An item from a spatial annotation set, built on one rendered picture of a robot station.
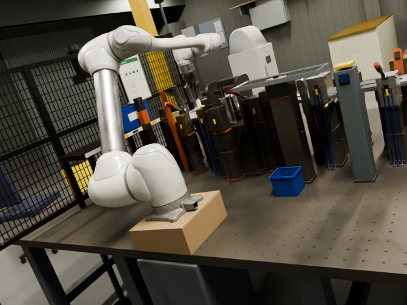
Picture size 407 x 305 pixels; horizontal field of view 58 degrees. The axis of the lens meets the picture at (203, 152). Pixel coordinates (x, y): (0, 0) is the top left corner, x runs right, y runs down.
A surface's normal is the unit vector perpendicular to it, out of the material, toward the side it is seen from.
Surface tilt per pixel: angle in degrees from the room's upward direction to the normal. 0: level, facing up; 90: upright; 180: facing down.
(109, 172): 54
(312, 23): 90
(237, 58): 90
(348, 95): 90
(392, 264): 0
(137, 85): 90
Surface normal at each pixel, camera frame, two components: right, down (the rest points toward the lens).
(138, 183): -0.36, 0.25
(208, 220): 0.81, -0.09
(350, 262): -0.29, -0.92
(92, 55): -0.37, -0.08
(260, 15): -0.51, 0.38
